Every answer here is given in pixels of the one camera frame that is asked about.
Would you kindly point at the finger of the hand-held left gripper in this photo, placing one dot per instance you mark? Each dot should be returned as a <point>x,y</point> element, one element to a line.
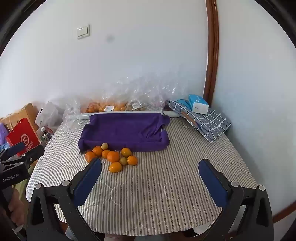
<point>32,155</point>
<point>13,149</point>

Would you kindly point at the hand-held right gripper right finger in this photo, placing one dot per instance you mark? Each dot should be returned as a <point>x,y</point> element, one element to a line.
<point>212,185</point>

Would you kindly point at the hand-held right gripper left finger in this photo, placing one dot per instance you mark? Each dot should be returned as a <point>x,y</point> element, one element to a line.
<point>89,182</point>

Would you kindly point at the small orange mandarin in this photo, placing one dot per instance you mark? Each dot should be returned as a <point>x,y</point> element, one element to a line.
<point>97,150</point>

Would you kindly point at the large orange mandarin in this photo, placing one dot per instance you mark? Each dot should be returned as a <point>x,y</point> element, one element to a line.
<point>113,156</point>

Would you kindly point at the yellow-green round fruit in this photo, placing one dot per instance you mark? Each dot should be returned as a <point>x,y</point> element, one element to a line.
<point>104,146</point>
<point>123,161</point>

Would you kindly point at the clear bag of brown fruits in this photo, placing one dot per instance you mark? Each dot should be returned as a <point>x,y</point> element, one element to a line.
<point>137,105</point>

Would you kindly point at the red paper bag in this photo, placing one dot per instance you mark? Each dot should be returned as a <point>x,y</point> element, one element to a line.
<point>23,136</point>

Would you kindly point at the purple plastic bag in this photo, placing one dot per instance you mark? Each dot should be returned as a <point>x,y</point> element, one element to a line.
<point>1,133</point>

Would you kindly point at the plastic bottle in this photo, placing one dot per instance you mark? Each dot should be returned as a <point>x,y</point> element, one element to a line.
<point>45,135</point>

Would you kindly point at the brown paper bag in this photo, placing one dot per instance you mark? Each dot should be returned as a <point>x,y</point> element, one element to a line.
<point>29,111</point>

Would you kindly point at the white plastic bag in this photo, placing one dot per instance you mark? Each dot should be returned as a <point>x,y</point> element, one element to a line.
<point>48,113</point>

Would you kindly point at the empty clear plastic bag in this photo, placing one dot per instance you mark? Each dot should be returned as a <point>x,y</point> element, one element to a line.
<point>71,109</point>

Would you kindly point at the plaid folded cloth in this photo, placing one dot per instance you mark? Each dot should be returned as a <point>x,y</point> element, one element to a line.
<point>208,122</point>

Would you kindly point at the purple towel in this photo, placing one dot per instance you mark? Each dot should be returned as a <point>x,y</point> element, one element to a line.
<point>124,129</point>

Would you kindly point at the clear bag of oranges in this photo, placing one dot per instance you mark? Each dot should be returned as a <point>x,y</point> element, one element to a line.
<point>99,107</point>

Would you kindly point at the blue and white box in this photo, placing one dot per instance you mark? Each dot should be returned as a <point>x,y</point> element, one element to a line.
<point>198,104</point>

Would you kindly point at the white light switch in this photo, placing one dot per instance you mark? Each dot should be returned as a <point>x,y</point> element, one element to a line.
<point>82,32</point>

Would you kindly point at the brown wooden door frame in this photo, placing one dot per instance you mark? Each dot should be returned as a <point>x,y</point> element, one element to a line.
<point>212,46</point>

